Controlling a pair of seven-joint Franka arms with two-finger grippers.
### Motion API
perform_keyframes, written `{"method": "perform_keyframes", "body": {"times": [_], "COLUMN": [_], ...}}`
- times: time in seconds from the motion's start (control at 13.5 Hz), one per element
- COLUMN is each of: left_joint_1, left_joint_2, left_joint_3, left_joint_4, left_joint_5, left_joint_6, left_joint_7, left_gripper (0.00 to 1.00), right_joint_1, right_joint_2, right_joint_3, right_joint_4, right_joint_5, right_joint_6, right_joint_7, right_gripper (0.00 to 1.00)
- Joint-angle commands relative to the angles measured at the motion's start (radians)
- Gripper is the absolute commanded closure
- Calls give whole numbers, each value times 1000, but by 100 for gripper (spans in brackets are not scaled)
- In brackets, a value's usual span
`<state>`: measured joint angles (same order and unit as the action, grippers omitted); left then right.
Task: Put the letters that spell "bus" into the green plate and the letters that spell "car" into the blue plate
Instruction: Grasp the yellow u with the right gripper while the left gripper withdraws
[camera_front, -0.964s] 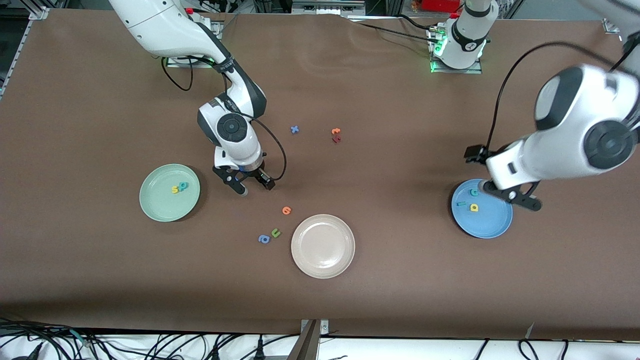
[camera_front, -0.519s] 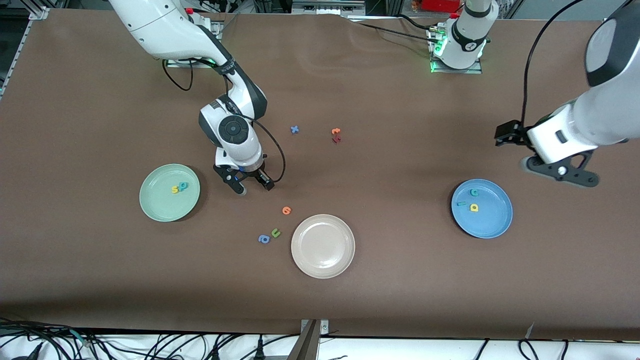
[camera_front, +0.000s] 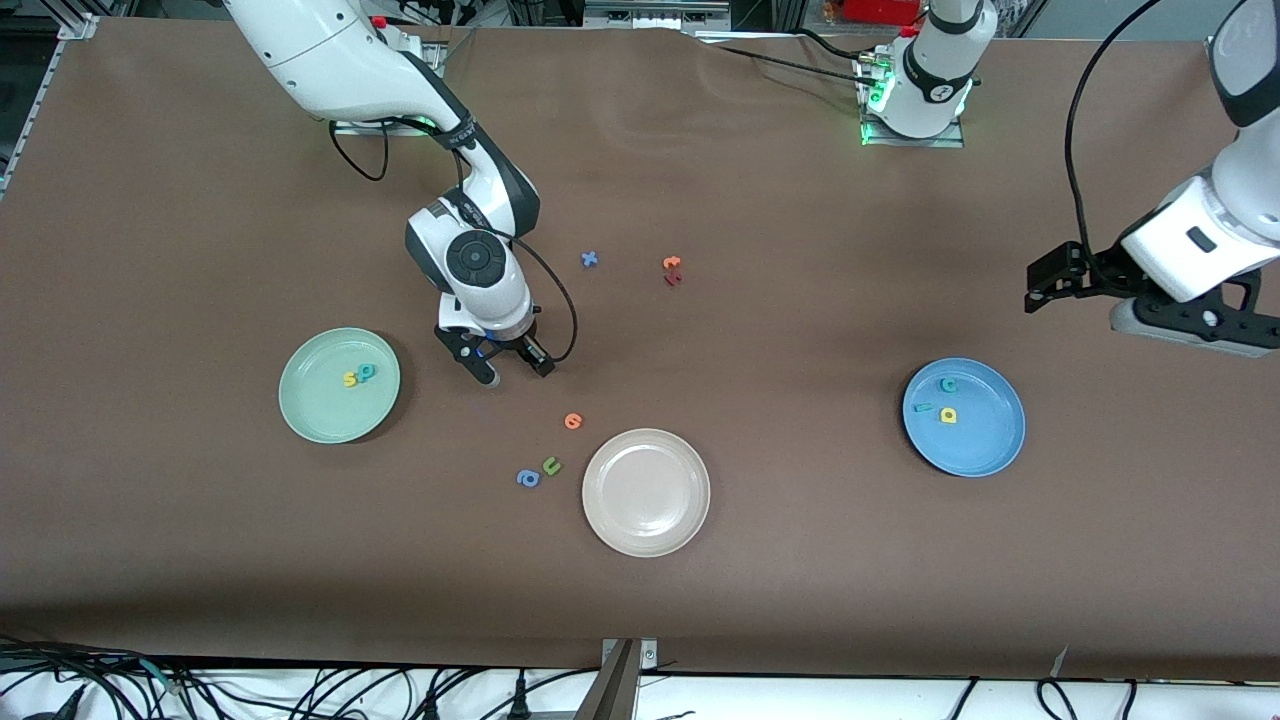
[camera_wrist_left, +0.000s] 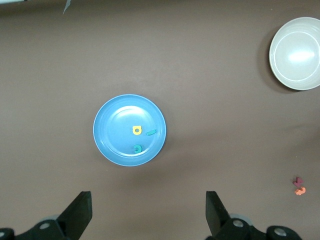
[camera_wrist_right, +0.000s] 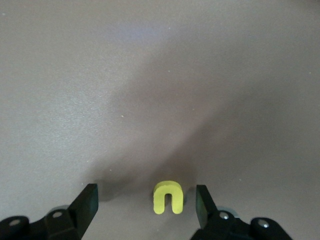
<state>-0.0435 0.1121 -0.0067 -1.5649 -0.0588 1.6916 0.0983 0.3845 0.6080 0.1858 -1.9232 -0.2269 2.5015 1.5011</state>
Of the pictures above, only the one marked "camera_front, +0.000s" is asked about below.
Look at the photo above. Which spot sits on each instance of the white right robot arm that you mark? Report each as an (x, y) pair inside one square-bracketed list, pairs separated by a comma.
[(480, 262)]

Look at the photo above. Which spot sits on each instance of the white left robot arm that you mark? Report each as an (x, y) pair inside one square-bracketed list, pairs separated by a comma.
[(940, 60)]

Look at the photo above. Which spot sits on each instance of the blue letter a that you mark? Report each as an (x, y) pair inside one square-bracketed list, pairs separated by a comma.
[(528, 479)]

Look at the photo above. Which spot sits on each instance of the blue plate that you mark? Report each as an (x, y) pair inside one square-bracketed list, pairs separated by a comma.
[(985, 430)]

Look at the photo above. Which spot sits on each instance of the beige plate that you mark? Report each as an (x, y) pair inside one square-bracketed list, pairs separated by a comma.
[(646, 492)]

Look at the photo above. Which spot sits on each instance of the green plate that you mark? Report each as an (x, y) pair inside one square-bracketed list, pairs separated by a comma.
[(320, 405)]

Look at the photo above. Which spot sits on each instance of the red box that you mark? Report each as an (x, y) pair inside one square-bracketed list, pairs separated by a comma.
[(880, 10)]

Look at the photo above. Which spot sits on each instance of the grey electronics box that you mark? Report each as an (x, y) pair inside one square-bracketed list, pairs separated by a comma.
[(655, 15)]

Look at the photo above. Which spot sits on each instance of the brown table cover mat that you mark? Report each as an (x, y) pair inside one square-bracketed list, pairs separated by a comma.
[(200, 560)]

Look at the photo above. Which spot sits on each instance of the white paper tag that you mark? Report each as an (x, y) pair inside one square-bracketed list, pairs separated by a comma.
[(1060, 662)]

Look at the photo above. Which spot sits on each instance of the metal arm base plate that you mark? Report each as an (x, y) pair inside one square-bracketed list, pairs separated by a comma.
[(930, 142), (345, 127)]

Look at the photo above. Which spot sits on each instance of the metal table bracket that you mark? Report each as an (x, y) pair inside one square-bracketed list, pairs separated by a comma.
[(648, 655)]

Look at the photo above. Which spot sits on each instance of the dark metal post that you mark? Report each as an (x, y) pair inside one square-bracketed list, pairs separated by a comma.
[(610, 695)]

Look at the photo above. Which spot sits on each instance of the aluminium frame profile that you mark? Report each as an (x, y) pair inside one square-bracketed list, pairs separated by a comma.
[(60, 70)]

